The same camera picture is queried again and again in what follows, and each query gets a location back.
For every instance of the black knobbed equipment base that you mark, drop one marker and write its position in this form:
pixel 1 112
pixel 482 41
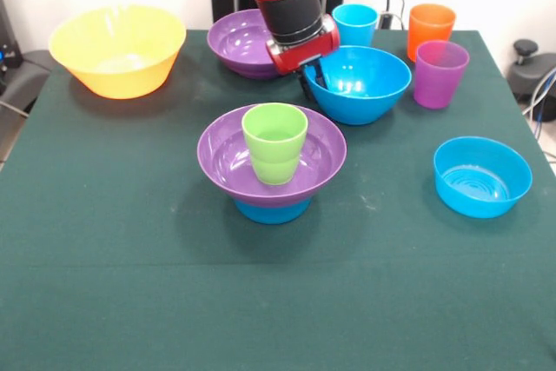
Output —
pixel 530 75

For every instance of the yellow bowl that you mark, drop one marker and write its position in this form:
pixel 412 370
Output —
pixel 117 49

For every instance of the small blue bowl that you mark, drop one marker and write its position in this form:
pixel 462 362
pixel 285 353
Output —
pixel 271 216
pixel 478 188

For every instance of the black electronic device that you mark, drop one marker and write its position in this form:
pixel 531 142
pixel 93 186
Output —
pixel 8 32

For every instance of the dark green tablecloth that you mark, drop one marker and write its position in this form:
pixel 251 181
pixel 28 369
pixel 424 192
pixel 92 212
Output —
pixel 278 280

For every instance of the large deep blue bowl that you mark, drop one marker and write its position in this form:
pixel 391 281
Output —
pixel 369 93

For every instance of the green cup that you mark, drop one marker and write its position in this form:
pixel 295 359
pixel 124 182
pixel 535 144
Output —
pixel 273 145
pixel 276 171

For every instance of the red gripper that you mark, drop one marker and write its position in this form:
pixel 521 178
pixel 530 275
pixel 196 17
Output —
pixel 308 51

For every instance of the orange cup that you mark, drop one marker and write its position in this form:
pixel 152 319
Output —
pixel 430 28

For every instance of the black power strip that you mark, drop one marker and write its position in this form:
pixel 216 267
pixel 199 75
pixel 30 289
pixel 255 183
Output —
pixel 385 21

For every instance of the purple bowl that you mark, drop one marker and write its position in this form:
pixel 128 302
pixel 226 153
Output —
pixel 321 154
pixel 234 41

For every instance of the purple cup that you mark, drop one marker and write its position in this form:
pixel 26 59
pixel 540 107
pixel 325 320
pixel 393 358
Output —
pixel 438 80

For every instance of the blue cup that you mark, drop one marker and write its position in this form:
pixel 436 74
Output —
pixel 356 25

